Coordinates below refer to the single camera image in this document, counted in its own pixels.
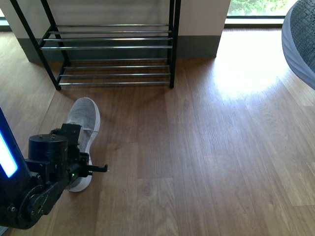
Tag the blue lit robot column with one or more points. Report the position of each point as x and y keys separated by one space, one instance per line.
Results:
x=15 y=179

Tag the black metal shoe rack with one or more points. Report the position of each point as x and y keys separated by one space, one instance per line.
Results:
x=103 y=42

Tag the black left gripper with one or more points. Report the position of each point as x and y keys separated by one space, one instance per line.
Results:
x=58 y=160

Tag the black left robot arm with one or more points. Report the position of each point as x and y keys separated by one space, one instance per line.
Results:
x=37 y=183

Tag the grey knit sneaker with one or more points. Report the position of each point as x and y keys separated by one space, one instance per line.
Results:
x=298 y=40
x=85 y=113

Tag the dark window frame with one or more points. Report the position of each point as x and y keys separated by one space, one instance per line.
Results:
x=265 y=22

